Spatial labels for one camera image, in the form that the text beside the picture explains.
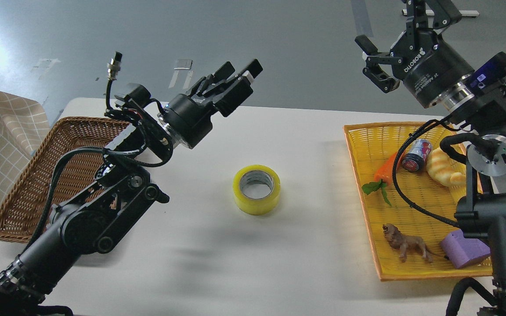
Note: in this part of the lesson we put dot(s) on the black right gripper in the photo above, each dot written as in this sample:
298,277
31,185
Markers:
433,66

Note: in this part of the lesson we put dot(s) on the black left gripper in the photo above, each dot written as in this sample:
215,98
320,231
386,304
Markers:
189,121

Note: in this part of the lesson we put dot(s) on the yellow tape roll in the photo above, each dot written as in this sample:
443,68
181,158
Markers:
256,189

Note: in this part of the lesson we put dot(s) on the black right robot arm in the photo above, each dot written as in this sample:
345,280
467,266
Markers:
478,102

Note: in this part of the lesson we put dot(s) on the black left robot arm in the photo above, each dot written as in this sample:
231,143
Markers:
97,218

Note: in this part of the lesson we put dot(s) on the white stand base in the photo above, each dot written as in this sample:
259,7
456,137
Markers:
464,13

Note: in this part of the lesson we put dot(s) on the small soda can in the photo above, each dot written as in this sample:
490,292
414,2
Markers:
416,157

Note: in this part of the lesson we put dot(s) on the toy croissant bread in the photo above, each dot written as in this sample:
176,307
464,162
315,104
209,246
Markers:
439,168

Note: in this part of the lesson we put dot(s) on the yellow woven tray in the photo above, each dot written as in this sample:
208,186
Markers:
370,145

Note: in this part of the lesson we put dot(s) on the orange toy carrot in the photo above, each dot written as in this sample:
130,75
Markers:
382,178

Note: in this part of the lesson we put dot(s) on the brown toy lion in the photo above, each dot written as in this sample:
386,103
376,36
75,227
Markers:
402,242

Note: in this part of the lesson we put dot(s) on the purple foam block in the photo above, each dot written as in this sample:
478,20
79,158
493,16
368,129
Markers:
464,252

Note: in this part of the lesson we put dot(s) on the brown wicker basket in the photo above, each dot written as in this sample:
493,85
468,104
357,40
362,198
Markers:
21,210

